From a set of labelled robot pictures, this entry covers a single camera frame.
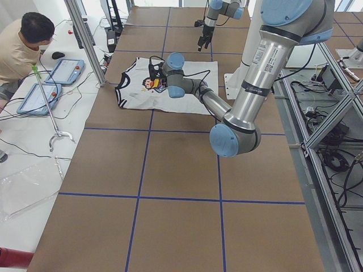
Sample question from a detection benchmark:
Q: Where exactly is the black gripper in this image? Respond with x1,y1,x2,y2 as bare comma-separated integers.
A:
194,19,216,51
148,62,167,88

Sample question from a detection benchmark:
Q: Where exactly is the white cartoon print t-shirt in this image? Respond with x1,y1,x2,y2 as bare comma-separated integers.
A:
115,57,219,114

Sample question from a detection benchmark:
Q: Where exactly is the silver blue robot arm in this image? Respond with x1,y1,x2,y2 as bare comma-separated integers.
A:
194,0,249,52
149,1,335,158

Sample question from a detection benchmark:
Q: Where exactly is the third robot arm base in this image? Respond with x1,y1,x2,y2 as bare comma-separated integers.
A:
336,40,362,69

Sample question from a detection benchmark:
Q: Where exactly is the upper blue teach pendant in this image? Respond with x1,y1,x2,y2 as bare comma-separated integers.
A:
45,59,85,86

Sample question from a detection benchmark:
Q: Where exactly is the blue teach pendant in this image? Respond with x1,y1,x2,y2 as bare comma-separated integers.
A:
16,83,62,116
45,59,85,86

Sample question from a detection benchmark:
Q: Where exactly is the black computer mouse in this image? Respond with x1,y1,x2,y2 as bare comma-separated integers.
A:
52,52,65,60

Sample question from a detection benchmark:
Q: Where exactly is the silver reacher grabber tool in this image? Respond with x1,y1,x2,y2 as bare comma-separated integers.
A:
32,65,75,152

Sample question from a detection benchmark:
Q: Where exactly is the lower blue teach pendant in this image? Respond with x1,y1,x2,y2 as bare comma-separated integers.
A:
16,83,62,116

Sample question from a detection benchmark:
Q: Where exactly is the grey control box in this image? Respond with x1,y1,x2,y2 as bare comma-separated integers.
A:
316,65,341,93

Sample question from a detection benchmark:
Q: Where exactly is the person in beige shirt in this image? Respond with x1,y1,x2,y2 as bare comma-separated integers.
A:
1,12,55,109

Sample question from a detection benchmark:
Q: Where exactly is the clear plastic bag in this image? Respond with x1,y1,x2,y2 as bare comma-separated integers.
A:
1,159,64,223

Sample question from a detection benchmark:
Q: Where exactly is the red fire extinguisher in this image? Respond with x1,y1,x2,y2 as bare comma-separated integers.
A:
0,248,34,269

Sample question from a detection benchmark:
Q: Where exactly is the aluminium frame post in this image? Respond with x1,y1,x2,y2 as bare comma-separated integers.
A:
64,0,106,87

